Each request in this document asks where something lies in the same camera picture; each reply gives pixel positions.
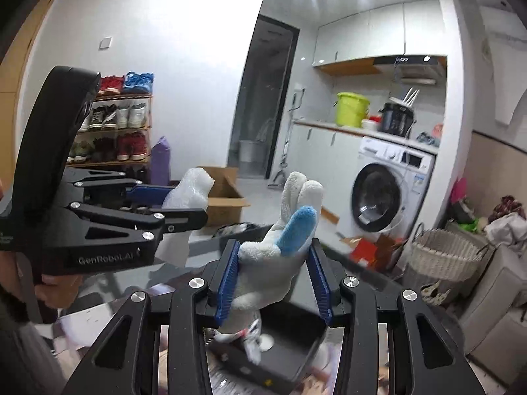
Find person's left forearm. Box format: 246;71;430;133
0;251;69;395

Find white washing machine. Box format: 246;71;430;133
337;136;437;243

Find black storage box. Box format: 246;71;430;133
207;308;327;386

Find black range hood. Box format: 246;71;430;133
373;54;448;86

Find white router with antennas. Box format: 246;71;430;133
389;88;421;108

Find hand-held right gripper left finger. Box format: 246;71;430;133
62;239;243;395

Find dried flower bunch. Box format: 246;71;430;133
487;195;527;223

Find white waste bin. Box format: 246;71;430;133
239;140;266;165

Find purple bag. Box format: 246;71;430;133
149;136;172;187

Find white stick mop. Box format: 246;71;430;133
268;90;298;191

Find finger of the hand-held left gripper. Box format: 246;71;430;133
68;201;208;256
62;168;179;205

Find wooden door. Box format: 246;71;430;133
0;0;67;96

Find green plastic bucket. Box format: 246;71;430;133
335;92;370;128

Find white storage boxes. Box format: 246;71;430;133
458;246;527;355

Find white bubble wrap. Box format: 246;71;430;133
161;167;216;237

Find black cooking pot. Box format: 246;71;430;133
379;103;416;137

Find woven wicker basket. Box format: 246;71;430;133
405;222;493;294

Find white plastic bag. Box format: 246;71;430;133
485;212;527;252

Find open cardboard box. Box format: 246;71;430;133
197;166;251;228

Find black framed glass door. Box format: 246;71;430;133
228;14;300;180

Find white and blue plush glove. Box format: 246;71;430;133
213;171;327;363

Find person's left hand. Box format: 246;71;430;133
35;272;86;310

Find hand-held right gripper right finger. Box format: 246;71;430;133
306;239;487;395

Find white wall cabinets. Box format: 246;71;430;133
311;2;448;77

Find wooden shoe rack with shoes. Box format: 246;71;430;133
68;71;155;163

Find white base cabinets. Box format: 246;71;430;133
283;118;439;215

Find red cardboard box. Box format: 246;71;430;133
349;234;406;271

